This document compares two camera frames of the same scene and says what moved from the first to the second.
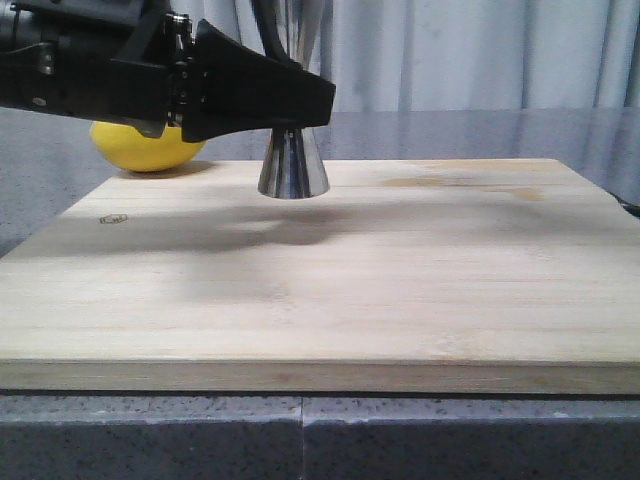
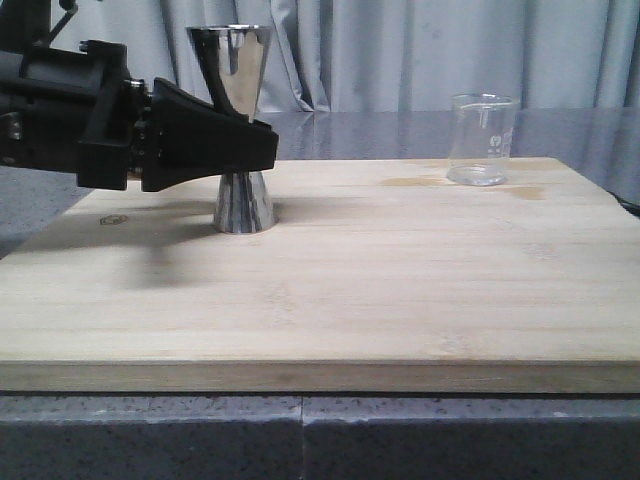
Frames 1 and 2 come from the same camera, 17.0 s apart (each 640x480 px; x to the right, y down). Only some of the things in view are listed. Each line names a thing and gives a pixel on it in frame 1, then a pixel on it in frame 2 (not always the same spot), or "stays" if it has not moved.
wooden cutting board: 410,276 stays
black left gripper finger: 237,89 → 192,138
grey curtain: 407,55 stays
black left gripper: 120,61 → 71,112
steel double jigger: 292,169 → 244,204
